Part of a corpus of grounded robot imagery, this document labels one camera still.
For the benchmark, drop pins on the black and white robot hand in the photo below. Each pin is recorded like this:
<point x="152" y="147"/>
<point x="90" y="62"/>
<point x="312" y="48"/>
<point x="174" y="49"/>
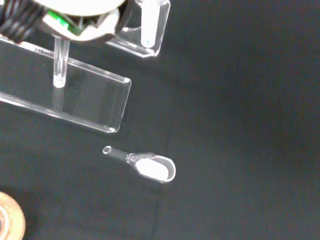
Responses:
<point x="82" y="15"/>

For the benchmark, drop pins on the clear acrylic funnel stand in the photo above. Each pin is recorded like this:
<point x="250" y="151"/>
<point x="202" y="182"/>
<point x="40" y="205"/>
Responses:
<point x="95" y="100"/>

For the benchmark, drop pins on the glass weighing funnel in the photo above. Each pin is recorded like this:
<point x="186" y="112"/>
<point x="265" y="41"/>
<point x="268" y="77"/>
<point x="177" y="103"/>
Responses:
<point x="152" y="168"/>

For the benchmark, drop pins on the black bench cloth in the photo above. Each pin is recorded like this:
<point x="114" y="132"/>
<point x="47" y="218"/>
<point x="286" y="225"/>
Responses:
<point x="237" y="120"/>

